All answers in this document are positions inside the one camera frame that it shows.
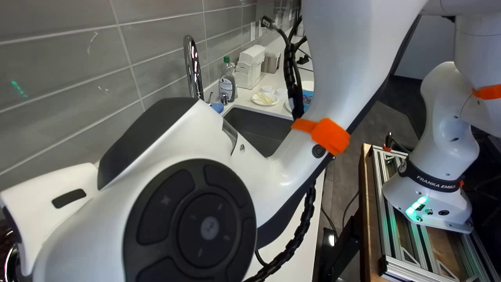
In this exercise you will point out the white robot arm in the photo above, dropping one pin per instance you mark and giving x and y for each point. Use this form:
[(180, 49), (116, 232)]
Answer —
[(182, 196)]

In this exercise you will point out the stainless steel sink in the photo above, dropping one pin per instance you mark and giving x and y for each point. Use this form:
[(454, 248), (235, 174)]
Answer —
[(263, 132)]

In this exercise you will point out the small white dish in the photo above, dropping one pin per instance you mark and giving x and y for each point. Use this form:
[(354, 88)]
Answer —
[(263, 99)]

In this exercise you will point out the blue sponge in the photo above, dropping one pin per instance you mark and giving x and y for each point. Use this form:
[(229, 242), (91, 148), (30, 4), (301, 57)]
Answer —
[(218, 107)]

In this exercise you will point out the clear soap bottle green cap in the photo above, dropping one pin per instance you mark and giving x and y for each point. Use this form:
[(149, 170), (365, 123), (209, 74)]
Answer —
[(227, 85)]

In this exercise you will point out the white paper towel box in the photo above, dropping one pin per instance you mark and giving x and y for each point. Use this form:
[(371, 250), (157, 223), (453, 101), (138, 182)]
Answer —
[(249, 66)]

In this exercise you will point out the tall chrome faucet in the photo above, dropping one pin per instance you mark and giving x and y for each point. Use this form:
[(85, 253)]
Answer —
[(193, 68)]

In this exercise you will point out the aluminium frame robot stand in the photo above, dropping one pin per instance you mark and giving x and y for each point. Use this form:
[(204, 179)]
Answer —
[(400, 251)]

